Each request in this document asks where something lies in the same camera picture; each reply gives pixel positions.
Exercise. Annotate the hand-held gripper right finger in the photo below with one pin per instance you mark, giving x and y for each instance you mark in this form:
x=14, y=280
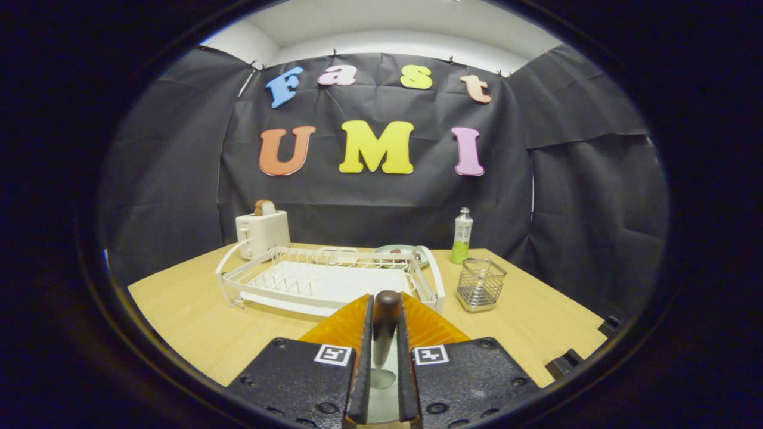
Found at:
x=405, y=369

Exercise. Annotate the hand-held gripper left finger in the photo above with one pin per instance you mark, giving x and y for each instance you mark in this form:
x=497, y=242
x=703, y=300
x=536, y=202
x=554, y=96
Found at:
x=365, y=357

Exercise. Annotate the small green food plate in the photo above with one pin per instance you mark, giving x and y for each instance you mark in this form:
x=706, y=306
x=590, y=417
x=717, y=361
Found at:
x=384, y=248

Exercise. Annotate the white rectangular sauce dish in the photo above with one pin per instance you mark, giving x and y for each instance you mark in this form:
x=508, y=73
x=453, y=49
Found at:
x=337, y=250

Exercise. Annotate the brown meat slice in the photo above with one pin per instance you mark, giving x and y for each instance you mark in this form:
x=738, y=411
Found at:
x=399, y=254

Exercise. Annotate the green and white bottle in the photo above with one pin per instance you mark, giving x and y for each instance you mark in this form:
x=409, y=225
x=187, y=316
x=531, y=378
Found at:
x=462, y=235

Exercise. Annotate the black backdrop cloth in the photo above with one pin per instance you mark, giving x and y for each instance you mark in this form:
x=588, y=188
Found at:
x=381, y=208

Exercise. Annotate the white toaster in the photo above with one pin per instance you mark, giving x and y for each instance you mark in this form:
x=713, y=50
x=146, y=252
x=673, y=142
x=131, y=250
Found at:
x=262, y=233

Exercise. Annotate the brown bread slice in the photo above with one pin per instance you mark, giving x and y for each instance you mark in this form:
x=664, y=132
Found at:
x=265, y=207

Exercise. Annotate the dark glossy block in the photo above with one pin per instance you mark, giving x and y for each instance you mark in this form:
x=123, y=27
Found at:
x=609, y=326

